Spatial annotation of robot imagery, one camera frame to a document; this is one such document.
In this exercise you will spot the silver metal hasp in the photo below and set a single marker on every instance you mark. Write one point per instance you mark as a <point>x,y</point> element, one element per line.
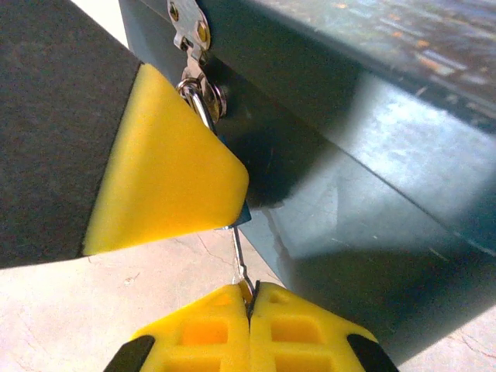
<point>190,23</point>

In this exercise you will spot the starry night tin box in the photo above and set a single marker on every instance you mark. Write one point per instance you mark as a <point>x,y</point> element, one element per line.
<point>348,174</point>

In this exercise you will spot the silver key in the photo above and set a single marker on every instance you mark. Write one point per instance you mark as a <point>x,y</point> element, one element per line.
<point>237,248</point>

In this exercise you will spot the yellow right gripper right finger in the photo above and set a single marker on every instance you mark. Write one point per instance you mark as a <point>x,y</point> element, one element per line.
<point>302,333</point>

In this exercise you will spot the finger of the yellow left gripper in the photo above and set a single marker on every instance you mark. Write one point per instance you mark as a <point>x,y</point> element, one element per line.
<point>116,155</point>

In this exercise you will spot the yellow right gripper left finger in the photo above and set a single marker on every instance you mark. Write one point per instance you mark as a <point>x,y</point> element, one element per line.
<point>201,333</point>

